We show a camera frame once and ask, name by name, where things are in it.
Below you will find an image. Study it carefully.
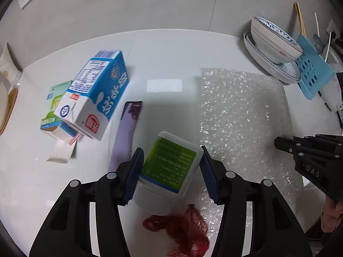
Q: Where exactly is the clear bubble wrap sheet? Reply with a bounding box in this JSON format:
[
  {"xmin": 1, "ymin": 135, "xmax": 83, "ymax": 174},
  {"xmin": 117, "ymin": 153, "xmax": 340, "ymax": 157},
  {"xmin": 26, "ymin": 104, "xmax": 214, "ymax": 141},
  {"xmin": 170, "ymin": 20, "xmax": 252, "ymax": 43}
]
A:
[{"xmin": 199, "ymin": 67, "xmax": 305, "ymax": 247}]

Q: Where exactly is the blue patterned white bowl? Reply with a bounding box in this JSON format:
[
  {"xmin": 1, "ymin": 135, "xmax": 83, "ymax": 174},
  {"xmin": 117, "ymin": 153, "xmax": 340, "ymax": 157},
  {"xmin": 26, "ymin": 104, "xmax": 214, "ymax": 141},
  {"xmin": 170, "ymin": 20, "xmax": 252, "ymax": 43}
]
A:
[{"xmin": 250, "ymin": 15, "xmax": 303, "ymax": 64}]

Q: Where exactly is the blue patterned white plate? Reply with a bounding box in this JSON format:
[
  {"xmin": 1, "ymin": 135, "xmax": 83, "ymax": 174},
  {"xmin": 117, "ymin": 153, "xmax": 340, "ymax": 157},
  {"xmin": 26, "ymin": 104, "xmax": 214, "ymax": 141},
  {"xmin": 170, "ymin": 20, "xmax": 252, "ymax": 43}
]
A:
[{"xmin": 243, "ymin": 31, "xmax": 302, "ymax": 84}]

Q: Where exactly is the round wooden coaster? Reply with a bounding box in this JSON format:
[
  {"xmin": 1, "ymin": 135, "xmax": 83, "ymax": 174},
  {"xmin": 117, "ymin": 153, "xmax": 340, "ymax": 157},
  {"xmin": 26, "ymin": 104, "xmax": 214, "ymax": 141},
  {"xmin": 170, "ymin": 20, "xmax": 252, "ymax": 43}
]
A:
[{"xmin": 0, "ymin": 87, "xmax": 19, "ymax": 136}]

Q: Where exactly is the wooden chopsticks pair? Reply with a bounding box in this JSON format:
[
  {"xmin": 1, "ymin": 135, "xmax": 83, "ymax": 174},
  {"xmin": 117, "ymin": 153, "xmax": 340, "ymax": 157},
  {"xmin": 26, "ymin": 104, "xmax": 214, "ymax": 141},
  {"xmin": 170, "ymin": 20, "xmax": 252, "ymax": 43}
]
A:
[{"xmin": 293, "ymin": 1, "xmax": 306, "ymax": 37}]

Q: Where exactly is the blue plastic utensil rack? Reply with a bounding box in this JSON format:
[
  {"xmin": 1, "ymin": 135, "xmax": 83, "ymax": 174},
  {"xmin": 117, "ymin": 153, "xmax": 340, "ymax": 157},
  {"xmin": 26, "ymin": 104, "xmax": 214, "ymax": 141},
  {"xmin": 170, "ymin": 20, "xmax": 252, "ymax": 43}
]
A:
[{"xmin": 296, "ymin": 33, "xmax": 335, "ymax": 100}]

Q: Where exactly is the purple sachet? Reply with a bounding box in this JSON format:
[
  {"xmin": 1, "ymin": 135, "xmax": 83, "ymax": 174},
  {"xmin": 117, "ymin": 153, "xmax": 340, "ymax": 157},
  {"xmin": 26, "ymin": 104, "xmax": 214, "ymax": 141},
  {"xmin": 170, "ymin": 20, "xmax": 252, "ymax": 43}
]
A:
[{"xmin": 108, "ymin": 101, "xmax": 143, "ymax": 172}]

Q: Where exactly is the red mesh net bag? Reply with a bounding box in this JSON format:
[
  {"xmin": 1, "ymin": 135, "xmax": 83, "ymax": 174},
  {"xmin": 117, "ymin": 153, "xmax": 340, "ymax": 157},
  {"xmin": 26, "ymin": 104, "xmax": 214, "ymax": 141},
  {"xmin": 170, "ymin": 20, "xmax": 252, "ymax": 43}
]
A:
[{"xmin": 142, "ymin": 204, "xmax": 210, "ymax": 257}]

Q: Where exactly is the white pill bottle green label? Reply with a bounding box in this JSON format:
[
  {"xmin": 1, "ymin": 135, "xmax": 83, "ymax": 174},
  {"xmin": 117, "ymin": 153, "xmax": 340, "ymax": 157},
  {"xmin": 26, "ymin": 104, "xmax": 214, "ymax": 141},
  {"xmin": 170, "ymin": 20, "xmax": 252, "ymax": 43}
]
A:
[{"xmin": 132, "ymin": 131, "xmax": 204, "ymax": 216}]

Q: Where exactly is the green white paper carton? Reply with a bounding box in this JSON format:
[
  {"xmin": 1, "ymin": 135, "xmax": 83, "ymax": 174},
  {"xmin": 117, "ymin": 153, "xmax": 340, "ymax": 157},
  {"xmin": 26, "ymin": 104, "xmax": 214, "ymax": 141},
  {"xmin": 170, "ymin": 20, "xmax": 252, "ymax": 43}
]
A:
[{"xmin": 40, "ymin": 80, "xmax": 79, "ymax": 164}]

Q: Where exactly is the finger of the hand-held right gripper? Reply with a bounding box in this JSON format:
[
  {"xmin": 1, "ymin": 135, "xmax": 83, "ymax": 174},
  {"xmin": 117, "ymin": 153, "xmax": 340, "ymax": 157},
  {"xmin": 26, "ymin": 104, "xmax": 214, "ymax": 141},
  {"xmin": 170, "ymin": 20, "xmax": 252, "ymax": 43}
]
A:
[{"xmin": 274, "ymin": 134, "xmax": 343, "ymax": 156}]

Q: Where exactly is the metal spoon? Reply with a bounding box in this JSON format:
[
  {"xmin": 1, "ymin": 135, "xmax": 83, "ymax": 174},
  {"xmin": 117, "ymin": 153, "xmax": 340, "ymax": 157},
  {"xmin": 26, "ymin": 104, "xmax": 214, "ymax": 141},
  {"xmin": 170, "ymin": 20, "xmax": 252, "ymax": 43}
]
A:
[{"xmin": 312, "ymin": 34, "xmax": 323, "ymax": 54}]

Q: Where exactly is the white floral rice cooker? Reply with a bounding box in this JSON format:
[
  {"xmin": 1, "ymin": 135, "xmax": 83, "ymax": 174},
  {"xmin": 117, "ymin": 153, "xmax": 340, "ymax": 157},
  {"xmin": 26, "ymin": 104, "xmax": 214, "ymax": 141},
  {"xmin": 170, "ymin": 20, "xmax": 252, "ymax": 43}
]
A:
[{"xmin": 317, "ymin": 40, "xmax": 343, "ymax": 129}]

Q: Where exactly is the blue white milk carton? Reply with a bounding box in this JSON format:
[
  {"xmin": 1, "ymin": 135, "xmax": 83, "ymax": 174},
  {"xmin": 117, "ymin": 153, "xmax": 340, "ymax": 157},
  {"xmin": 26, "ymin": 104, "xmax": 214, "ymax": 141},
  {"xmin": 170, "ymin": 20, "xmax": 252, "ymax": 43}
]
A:
[{"xmin": 53, "ymin": 49, "xmax": 130, "ymax": 142}]

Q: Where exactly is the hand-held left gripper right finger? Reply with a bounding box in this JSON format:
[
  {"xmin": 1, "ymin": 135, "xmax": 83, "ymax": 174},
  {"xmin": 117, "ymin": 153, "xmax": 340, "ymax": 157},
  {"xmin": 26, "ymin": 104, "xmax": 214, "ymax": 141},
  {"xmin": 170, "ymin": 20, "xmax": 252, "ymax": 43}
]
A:
[{"xmin": 200, "ymin": 145, "xmax": 313, "ymax": 257}]

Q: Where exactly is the person's right hand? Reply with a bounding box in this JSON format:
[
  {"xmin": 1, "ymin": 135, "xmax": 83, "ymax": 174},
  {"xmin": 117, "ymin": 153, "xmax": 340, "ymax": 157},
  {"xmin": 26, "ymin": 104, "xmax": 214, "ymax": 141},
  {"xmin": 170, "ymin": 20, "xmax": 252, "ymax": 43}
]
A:
[{"xmin": 320, "ymin": 196, "xmax": 343, "ymax": 234}]

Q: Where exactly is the white slanted utensil cup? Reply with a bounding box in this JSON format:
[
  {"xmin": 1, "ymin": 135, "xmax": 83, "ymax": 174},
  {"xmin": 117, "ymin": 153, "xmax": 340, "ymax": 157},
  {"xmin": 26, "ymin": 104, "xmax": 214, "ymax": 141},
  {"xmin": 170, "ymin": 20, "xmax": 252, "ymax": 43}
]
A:
[{"xmin": 0, "ymin": 41, "xmax": 22, "ymax": 73}]

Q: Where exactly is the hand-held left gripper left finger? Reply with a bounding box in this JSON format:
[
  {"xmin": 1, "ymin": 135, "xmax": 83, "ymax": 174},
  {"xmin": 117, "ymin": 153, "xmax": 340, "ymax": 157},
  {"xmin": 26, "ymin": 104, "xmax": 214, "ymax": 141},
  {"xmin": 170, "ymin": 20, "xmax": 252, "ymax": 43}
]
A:
[{"xmin": 29, "ymin": 147, "xmax": 145, "ymax": 257}]

